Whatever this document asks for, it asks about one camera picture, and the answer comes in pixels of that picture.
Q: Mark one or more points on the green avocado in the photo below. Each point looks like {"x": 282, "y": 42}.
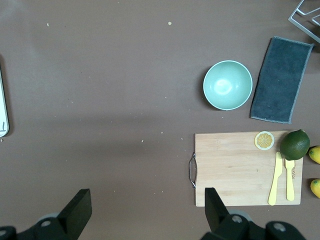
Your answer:
{"x": 295, "y": 145}

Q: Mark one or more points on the yellow plastic fork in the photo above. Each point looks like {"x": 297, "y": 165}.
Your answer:
{"x": 290, "y": 180}

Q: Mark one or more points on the cream bear print tray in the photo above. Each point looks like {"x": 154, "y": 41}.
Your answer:
{"x": 3, "y": 100}

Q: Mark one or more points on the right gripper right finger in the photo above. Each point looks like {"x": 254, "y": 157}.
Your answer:
{"x": 225, "y": 225}

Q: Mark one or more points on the yellow plastic knife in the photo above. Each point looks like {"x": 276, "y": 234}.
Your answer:
{"x": 276, "y": 175}

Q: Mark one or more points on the wooden cutting board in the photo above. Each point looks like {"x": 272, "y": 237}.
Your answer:
{"x": 232, "y": 165}

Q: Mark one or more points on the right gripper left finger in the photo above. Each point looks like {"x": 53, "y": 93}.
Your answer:
{"x": 72, "y": 217}

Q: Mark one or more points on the yellow lemon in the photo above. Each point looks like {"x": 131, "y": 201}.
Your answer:
{"x": 315, "y": 154}
{"x": 316, "y": 188}

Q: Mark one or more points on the mint green bowl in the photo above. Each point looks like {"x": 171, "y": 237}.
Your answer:
{"x": 227, "y": 85}

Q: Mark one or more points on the lemon slice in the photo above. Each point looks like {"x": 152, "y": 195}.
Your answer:
{"x": 264, "y": 140}

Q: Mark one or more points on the dark grey cloth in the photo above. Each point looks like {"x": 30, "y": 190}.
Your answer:
{"x": 282, "y": 80}

